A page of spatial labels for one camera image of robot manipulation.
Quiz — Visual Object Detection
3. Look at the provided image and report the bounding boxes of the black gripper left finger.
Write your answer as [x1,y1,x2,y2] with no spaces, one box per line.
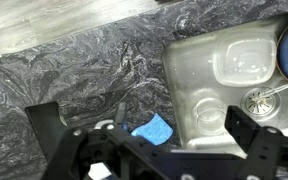
[24,101,89,180]

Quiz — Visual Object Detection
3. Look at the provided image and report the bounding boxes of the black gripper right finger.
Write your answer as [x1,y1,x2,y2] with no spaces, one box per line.
[224,105,288,180]

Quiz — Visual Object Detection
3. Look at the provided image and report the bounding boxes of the clear plastic container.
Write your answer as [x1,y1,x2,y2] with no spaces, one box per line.
[213,35,278,87]

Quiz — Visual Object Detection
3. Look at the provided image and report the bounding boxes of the clear plastic fork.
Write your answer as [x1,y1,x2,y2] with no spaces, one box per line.
[255,73,288,100]

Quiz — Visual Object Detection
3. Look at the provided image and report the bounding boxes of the stainless steel sink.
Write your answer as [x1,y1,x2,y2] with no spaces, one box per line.
[162,13,288,158]

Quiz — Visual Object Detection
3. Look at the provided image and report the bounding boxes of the metal sink drain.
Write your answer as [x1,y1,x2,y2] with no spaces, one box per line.
[239,87,282,118]

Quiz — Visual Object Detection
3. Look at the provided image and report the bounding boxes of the blue sponge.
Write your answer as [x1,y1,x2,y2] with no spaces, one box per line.
[130,112,174,146]

